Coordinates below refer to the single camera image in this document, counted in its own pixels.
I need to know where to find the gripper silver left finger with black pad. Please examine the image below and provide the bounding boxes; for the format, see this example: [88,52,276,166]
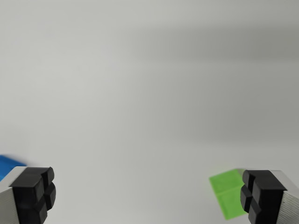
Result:
[0,166,57,224]

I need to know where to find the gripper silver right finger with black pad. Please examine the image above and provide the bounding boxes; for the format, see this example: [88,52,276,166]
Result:
[240,169,299,224]

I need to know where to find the green translucent cube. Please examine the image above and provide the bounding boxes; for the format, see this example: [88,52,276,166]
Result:
[208,168,249,221]

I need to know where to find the blue cube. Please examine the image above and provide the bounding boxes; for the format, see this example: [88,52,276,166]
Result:
[0,154,28,182]

